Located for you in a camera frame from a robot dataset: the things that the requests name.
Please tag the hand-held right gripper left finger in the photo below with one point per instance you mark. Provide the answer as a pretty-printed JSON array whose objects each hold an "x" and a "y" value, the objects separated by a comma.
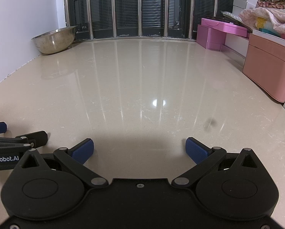
[{"x": 84, "y": 151}]

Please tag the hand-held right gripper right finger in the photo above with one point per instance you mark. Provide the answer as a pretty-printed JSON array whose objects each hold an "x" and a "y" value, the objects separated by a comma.
[{"x": 196, "y": 151}]

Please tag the metal bowl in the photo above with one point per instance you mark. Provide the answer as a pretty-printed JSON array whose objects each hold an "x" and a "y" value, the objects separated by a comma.
[{"x": 54, "y": 40}]

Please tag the white long box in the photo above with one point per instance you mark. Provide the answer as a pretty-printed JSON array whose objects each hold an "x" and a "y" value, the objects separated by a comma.
[{"x": 235, "y": 43}]

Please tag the pink flat box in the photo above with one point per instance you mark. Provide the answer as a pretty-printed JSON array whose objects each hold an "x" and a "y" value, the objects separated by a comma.
[{"x": 223, "y": 27}]

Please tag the white flat board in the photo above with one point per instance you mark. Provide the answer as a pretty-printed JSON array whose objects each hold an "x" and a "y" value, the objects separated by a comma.
[{"x": 271, "y": 36}]

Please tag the flat patterned packet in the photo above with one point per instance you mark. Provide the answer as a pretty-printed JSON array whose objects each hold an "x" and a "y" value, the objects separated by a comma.
[{"x": 232, "y": 16}]

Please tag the steel window guard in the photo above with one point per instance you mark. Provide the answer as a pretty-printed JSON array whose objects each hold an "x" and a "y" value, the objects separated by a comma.
[{"x": 114, "y": 9}]

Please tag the yellow fluffy cloth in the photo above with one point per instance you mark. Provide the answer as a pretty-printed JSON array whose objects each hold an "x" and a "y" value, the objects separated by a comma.
[{"x": 263, "y": 22}]

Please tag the dark window with blinds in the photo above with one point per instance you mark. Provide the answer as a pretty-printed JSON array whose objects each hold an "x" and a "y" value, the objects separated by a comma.
[{"x": 127, "y": 4}]

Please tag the red patterned blanket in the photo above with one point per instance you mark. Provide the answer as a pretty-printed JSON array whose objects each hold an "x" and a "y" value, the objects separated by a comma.
[{"x": 273, "y": 5}]

